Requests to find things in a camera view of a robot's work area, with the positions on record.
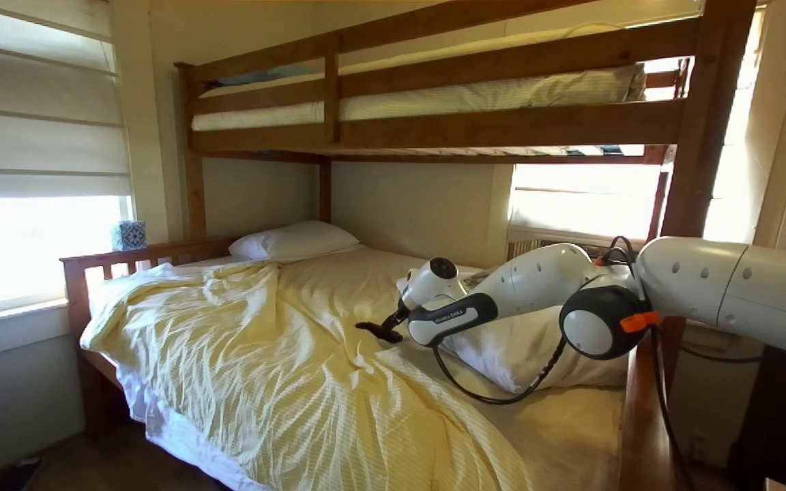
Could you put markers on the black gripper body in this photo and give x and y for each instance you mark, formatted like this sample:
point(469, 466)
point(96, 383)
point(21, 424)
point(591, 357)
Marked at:
point(396, 317)

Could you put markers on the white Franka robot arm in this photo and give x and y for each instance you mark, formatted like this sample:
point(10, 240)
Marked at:
point(731, 287)

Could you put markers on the white bed sheet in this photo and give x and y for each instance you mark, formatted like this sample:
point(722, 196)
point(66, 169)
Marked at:
point(185, 436)

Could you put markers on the large white pillow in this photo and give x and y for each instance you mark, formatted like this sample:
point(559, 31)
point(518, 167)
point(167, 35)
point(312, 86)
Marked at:
point(503, 357)

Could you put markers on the small white pillow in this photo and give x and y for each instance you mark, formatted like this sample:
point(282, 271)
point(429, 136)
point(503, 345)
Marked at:
point(292, 242)

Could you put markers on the pale yellow comforter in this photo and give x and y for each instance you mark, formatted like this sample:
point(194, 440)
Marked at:
point(258, 362)

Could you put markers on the bright uncovered window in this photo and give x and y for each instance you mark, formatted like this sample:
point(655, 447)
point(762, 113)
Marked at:
point(585, 199)

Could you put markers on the cream bunk mattress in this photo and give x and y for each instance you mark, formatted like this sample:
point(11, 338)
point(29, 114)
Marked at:
point(503, 92)

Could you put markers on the white roller window blind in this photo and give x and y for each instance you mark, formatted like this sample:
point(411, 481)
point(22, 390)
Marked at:
point(40, 118)

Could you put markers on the brown wooden bunk bed frame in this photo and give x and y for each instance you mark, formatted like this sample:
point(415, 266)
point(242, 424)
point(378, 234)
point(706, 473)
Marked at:
point(411, 136)

